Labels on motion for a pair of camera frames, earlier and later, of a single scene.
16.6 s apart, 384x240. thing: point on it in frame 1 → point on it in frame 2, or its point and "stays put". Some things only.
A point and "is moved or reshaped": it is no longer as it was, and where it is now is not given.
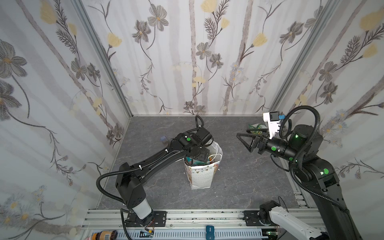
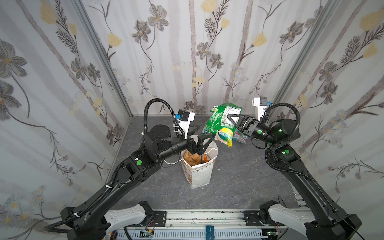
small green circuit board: [149, 234] stays put
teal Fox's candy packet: [191, 162] is moved or reshaped
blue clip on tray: [210, 234] stays put
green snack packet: [256, 126] is moved or reshaped
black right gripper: [259, 142] → [247, 125]
